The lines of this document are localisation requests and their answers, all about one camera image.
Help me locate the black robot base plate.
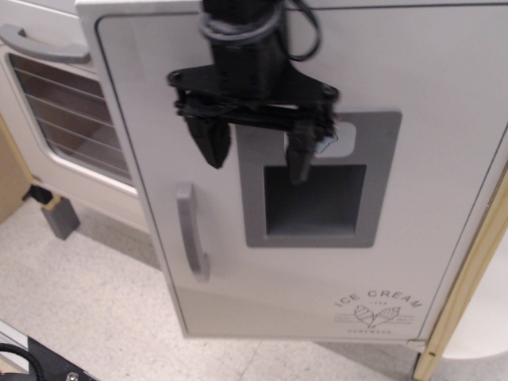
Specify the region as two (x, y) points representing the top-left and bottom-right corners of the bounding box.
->
(28, 337), (96, 381)

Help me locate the black cable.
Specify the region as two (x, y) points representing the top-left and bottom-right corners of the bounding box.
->
(0, 344), (52, 381)

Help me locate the white oven door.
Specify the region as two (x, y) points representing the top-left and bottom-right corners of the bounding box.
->
(0, 3), (160, 239)

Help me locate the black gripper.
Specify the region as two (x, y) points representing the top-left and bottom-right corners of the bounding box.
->
(167, 1), (339, 185)

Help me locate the wooden side post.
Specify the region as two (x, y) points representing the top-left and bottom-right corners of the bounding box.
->
(412, 169), (507, 380)

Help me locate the grey ice dispenser panel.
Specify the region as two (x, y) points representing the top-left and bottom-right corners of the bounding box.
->
(236, 110), (402, 248)

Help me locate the grey oven handle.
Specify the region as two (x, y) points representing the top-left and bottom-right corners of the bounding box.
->
(1, 24), (91, 64)

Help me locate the grey fridge door handle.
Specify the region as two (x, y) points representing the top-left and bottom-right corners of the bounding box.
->
(176, 183), (211, 283)

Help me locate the white toy kitchen cabinet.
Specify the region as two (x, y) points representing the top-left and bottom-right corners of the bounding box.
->
(0, 0), (160, 239)

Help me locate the black clamp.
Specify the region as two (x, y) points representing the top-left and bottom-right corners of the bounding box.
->
(29, 185), (53, 205)

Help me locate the aluminium rail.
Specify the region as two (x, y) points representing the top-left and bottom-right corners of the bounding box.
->
(1, 320), (29, 372)

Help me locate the grey cabinet leg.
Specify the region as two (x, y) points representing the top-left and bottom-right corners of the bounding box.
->
(41, 198), (80, 240)

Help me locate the white toy fridge door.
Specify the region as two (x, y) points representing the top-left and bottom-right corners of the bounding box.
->
(76, 1), (507, 345)

